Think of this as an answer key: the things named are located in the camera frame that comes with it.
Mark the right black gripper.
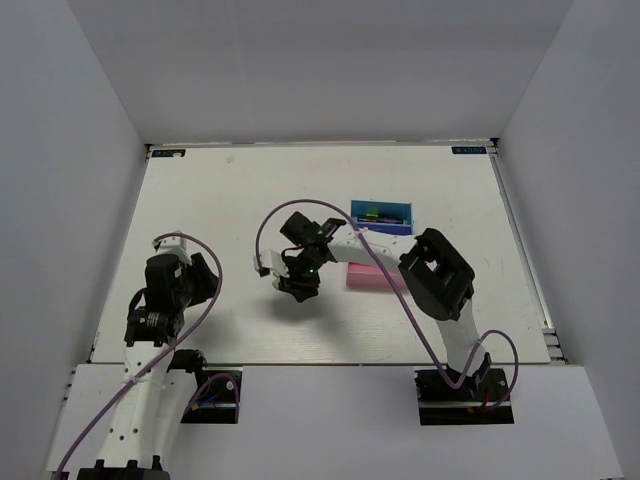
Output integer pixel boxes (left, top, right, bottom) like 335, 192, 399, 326
276, 249, 324, 303

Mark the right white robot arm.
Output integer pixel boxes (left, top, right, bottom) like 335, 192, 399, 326
255, 212, 491, 400

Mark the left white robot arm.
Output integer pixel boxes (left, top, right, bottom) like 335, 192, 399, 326
77, 248, 220, 479

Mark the pink container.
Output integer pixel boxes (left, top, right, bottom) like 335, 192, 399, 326
346, 263, 391, 291

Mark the left corner label sticker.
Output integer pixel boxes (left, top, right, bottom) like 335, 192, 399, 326
151, 149, 186, 158

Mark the corner label sticker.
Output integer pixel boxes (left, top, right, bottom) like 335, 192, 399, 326
451, 146, 487, 155
151, 149, 186, 158

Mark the right corner label sticker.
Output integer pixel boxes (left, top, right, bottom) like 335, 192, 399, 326
451, 146, 487, 155

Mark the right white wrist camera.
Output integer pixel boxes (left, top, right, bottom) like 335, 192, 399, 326
253, 249, 289, 278

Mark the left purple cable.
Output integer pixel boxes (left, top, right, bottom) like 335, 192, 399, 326
51, 231, 236, 480

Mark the purple cable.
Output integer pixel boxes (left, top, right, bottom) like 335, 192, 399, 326
51, 231, 236, 480
255, 199, 519, 414

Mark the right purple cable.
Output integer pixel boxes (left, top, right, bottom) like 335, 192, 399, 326
255, 199, 519, 414

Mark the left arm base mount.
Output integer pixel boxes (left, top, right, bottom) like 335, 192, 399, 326
181, 367, 243, 425

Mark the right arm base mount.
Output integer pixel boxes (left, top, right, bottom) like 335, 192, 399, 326
414, 368, 515, 426

